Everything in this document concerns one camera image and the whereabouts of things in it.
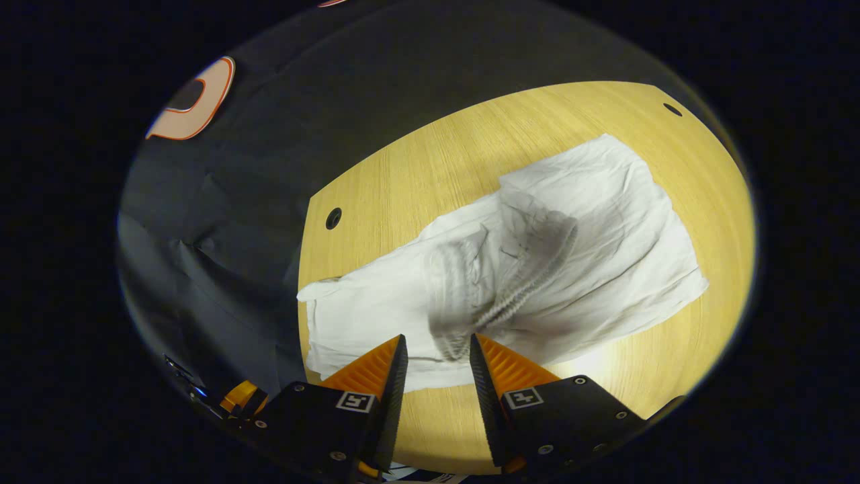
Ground white jeans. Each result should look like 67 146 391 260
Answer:
296 133 710 394

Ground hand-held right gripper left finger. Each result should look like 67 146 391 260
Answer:
245 334 409 481

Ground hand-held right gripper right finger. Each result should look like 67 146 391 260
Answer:
469 333 646 475

